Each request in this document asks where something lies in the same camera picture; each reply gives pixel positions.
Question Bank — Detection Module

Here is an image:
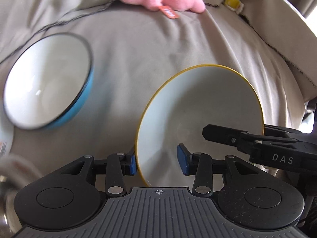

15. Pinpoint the stainless steel bowl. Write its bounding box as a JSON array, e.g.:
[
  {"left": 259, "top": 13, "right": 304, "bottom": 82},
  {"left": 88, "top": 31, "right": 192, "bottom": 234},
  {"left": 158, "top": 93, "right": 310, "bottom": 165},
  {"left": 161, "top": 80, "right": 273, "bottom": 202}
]
[{"left": 0, "top": 182, "right": 14, "bottom": 237}]

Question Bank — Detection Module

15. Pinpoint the yellow rimmed white bowl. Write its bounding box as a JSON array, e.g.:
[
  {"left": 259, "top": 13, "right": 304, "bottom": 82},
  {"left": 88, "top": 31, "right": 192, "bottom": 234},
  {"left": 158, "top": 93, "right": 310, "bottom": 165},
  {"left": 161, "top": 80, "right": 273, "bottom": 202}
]
[{"left": 135, "top": 64, "right": 264, "bottom": 187}]

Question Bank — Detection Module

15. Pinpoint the grey sofa cover cloth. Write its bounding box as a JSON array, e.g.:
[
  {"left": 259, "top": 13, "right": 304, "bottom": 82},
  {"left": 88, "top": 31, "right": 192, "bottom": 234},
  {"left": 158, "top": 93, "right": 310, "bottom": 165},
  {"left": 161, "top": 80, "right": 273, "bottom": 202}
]
[{"left": 1, "top": 0, "right": 316, "bottom": 174}]

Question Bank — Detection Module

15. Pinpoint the yellow white clip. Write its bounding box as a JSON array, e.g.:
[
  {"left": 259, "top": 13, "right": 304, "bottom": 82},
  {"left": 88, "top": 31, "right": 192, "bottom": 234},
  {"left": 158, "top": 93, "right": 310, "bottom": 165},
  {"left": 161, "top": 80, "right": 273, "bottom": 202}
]
[{"left": 223, "top": 0, "right": 244, "bottom": 14}]

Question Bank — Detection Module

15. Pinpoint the blue enamel white bowl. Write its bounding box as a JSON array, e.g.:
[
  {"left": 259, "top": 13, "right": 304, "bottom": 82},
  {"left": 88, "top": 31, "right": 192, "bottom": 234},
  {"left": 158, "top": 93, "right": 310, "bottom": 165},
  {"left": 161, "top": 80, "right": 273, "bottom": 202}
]
[{"left": 3, "top": 32, "right": 94, "bottom": 130}]

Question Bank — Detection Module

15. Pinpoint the white plastic printed bowl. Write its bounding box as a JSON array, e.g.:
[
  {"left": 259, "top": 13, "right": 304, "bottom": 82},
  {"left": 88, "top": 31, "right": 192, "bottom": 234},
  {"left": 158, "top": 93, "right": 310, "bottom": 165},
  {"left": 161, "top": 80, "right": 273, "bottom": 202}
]
[{"left": 0, "top": 119, "right": 14, "bottom": 157}]

